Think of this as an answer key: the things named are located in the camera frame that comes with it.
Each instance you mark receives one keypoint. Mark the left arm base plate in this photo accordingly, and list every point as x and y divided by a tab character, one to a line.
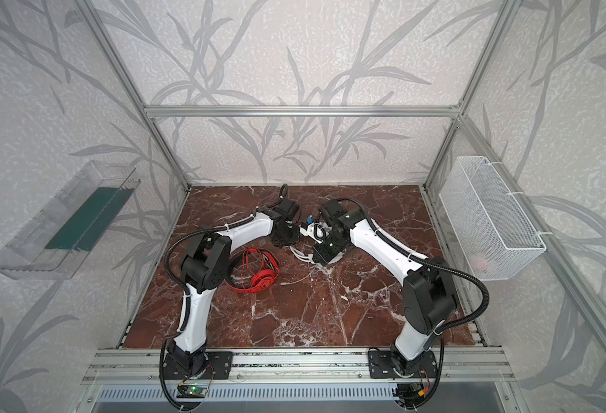
216	365

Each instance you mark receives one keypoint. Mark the white headphones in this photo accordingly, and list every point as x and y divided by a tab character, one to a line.
301	255

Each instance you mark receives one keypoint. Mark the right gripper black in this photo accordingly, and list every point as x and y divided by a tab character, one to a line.
325	253

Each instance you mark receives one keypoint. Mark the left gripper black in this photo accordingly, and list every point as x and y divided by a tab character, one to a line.
290	233

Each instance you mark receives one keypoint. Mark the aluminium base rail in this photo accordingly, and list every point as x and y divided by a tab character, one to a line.
313	365

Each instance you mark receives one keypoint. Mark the white wire mesh basket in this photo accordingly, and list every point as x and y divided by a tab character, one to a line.
487	218

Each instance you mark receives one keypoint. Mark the red black headphones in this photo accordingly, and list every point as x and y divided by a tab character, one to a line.
252	270

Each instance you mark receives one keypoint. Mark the clear plastic wall tray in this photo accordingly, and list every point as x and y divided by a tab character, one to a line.
56	242

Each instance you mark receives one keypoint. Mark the pink object in basket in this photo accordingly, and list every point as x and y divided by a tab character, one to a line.
480	263

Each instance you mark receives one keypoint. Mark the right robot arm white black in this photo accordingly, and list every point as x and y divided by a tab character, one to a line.
429	291

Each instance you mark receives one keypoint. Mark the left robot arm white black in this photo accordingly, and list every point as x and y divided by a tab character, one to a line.
201	260

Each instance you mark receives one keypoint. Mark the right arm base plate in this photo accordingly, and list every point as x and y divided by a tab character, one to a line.
389	364

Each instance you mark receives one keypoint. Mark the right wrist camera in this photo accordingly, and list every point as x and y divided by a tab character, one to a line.
318	231

